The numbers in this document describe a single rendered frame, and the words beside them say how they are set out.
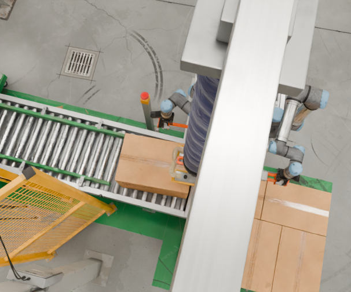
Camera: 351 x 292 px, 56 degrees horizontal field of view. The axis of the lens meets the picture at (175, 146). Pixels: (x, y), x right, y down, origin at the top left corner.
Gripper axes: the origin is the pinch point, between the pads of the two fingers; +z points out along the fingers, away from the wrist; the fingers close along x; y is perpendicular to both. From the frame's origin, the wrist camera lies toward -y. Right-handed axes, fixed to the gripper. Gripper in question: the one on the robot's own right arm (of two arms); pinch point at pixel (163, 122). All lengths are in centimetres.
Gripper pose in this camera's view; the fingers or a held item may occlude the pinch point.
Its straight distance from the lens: 246.8
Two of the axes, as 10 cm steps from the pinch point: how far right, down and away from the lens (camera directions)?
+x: 1.8, -9.5, 2.7
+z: -0.2, 2.7, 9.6
